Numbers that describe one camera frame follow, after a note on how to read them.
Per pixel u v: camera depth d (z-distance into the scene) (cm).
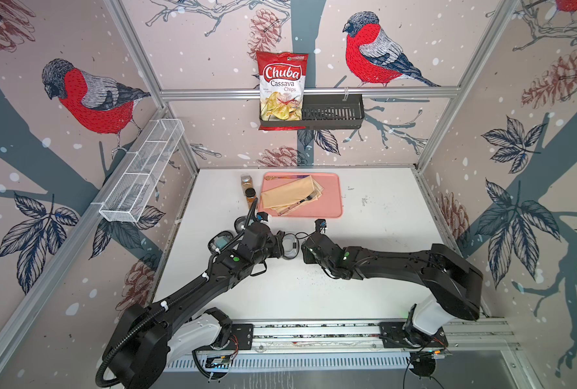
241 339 73
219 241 93
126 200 71
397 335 73
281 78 83
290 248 90
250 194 101
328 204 107
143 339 40
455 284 44
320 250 64
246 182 104
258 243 63
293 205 106
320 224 78
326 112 107
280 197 113
